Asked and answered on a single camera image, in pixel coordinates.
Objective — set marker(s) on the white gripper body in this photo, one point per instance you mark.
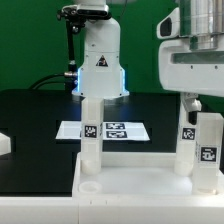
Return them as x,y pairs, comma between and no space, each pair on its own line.
183,70

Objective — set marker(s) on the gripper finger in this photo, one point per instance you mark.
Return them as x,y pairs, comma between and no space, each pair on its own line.
192,106

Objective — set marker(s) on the white desk top tray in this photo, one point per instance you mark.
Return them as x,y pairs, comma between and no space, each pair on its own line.
139,176

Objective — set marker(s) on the white marker sheet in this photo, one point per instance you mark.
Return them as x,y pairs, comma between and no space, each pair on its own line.
120,131

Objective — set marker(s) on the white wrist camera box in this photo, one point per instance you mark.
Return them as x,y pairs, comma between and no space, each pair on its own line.
169,27

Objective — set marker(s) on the black camera stand pole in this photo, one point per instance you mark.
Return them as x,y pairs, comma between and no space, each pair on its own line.
72,65

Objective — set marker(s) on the black camera on stand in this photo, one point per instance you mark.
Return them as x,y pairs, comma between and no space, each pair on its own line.
83,11

